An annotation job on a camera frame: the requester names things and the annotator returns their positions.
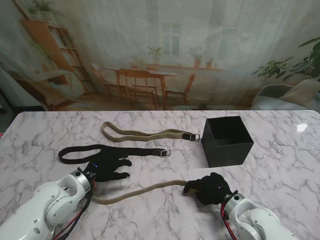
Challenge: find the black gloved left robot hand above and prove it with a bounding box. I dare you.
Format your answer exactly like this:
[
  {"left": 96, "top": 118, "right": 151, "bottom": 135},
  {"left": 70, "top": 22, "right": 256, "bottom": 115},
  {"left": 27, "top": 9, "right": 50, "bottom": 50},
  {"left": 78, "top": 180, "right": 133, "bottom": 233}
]
[{"left": 83, "top": 147, "right": 133, "bottom": 183}]

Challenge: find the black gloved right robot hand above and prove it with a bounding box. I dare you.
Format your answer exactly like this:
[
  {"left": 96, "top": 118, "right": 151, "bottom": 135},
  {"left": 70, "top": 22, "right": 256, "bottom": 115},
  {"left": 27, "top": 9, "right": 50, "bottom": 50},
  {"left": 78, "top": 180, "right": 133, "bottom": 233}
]
[{"left": 182, "top": 172, "right": 233, "bottom": 206}]

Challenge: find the beige braided belt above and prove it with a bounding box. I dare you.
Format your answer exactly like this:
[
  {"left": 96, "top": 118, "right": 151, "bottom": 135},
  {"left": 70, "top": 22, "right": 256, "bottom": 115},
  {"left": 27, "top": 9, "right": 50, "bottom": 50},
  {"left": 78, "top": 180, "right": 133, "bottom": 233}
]
[
  {"left": 92, "top": 179, "right": 198, "bottom": 205},
  {"left": 100, "top": 121, "right": 201, "bottom": 143}
]

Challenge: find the black woven belt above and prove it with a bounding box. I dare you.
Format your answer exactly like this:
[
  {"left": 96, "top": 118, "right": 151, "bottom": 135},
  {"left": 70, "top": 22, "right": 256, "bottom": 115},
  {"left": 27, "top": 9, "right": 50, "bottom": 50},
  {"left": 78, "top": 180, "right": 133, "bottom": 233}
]
[{"left": 58, "top": 144, "right": 172, "bottom": 166}]

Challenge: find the black square storage box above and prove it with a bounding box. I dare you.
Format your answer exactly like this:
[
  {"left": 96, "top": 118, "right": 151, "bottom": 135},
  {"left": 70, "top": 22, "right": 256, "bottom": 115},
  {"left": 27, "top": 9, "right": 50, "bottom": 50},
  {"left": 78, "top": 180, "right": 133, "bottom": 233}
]
[{"left": 201, "top": 116, "right": 255, "bottom": 168}]

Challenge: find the printed room scene backdrop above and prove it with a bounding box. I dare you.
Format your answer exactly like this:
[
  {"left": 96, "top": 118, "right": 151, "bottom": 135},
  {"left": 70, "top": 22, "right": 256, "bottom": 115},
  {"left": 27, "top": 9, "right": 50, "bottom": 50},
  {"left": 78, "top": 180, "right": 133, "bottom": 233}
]
[{"left": 0, "top": 0, "right": 320, "bottom": 112}]

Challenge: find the red and black cable bundle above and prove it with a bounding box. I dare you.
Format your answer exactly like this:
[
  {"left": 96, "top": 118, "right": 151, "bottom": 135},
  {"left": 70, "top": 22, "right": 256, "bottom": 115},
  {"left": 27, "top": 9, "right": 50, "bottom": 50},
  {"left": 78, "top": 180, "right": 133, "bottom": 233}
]
[
  {"left": 220, "top": 202, "right": 237, "bottom": 237},
  {"left": 53, "top": 179, "right": 97, "bottom": 240}
]

